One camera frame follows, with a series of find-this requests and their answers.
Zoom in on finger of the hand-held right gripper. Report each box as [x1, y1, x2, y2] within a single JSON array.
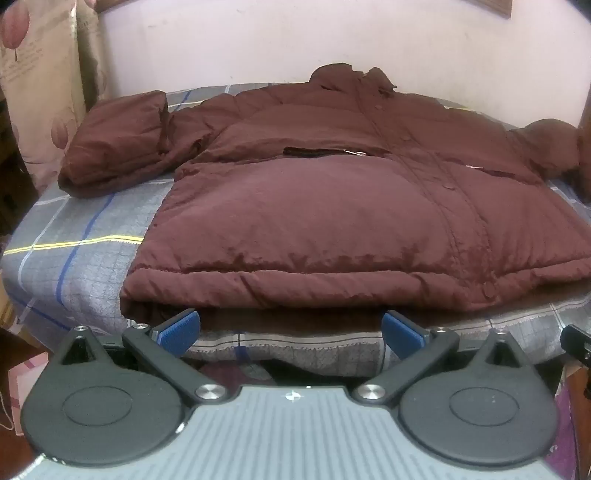
[[560, 324, 591, 400]]

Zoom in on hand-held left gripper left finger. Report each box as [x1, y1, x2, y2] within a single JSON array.
[[59, 310, 227, 407]]

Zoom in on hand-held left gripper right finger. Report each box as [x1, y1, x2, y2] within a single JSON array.
[[355, 310, 523, 406]]

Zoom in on maroon puffer jacket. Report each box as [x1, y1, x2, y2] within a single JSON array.
[[58, 64, 591, 315]]

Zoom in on purple cloth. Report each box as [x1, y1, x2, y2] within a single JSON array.
[[551, 360, 591, 480]]

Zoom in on bed with grey plaid sheet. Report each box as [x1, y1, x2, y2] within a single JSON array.
[[0, 83, 591, 379]]

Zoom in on pink bag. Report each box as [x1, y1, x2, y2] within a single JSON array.
[[0, 300, 52, 437]]

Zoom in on dark wooden furniture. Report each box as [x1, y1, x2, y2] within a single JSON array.
[[0, 88, 38, 237]]

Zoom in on floral cream curtain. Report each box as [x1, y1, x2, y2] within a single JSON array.
[[0, 0, 112, 182]]

